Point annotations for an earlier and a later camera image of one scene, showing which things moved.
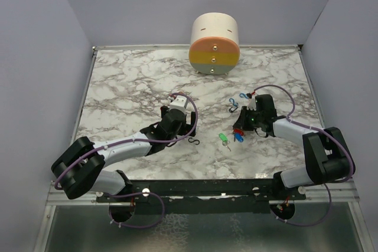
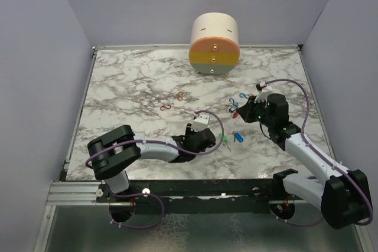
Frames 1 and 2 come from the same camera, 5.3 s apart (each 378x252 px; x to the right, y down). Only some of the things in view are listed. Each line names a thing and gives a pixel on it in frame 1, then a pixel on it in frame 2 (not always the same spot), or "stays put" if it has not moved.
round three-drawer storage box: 214,48 stays put
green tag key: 224,138 stays put
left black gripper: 186,128 to 189,131
